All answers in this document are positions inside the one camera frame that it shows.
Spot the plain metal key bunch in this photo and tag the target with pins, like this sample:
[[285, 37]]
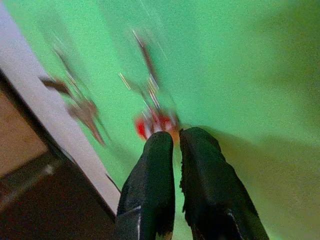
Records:
[[83, 112]]

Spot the key bunch with red tag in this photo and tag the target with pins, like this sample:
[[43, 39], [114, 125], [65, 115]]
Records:
[[150, 125]]

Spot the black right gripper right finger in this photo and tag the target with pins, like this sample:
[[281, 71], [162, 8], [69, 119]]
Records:
[[212, 187]]

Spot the brown cardboard box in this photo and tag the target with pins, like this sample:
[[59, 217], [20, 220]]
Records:
[[17, 135]]

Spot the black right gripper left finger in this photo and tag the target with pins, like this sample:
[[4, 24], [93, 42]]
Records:
[[152, 180]]

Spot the black case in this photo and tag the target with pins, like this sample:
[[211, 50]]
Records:
[[55, 205]]

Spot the green wall sheet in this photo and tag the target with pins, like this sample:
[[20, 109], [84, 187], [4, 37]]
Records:
[[237, 75]]

